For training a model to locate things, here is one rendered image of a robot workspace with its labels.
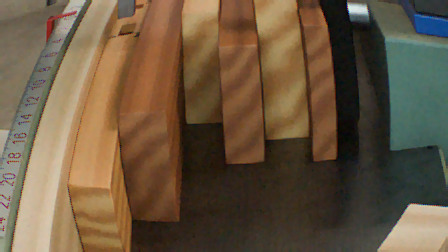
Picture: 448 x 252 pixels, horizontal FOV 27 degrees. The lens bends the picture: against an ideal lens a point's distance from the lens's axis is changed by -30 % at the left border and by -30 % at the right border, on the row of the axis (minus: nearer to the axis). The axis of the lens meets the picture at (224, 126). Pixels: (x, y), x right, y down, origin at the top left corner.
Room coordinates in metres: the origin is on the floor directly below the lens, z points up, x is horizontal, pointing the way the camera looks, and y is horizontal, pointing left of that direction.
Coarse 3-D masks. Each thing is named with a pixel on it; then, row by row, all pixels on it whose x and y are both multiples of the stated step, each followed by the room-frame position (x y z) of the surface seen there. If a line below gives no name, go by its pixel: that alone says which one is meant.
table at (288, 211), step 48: (192, 144) 0.48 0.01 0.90; (288, 144) 0.48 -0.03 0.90; (384, 144) 0.46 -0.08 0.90; (192, 192) 0.44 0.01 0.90; (240, 192) 0.44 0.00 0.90; (288, 192) 0.43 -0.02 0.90; (336, 192) 0.42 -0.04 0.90; (384, 192) 0.41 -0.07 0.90; (432, 192) 0.40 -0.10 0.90; (144, 240) 0.39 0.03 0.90; (192, 240) 0.39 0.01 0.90; (240, 240) 0.39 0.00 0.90; (288, 240) 0.39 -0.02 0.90; (336, 240) 0.38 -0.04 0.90; (384, 240) 0.37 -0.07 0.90
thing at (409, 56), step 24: (384, 24) 0.48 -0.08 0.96; (408, 24) 0.48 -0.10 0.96; (384, 48) 0.46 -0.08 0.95; (408, 48) 0.46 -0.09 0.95; (432, 48) 0.46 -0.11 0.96; (384, 72) 0.47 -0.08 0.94; (408, 72) 0.46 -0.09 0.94; (432, 72) 0.46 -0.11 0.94; (384, 96) 0.48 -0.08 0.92; (408, 96) 0.46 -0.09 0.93; (432, 96) 0.46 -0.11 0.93; (384, 120) 0.48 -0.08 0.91; (408, 120) 0.46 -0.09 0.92; (432, 120) 0.46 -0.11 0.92; (408, 144) 0.46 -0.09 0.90; (432, 144) 0.46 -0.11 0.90
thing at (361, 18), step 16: (320, 0) 0.48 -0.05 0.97; (336, 0) 0.48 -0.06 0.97; (352, 0) 0.52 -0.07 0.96; (368, 0) 0.52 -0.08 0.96; (384, 0) 0.52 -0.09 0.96; (336, 16) 0.48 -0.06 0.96; (352, 16) 0.51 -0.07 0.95; (368, 16) 0.51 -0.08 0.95; (336, 32) 0.48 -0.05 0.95; (352, 32) 0.48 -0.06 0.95; (336, 48) 0.48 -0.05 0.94; (352, 48) 0.48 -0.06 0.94; (336, 64) 0.48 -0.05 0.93; (352, 64) 0.48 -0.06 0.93; (336, 80) 0.48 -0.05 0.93; (352, 80) 0.48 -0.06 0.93; (336, 96) 0.48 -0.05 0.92; (352, 96) 0.48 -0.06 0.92; (336, 112) 0.48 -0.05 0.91; (352, 112) 0.48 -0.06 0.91
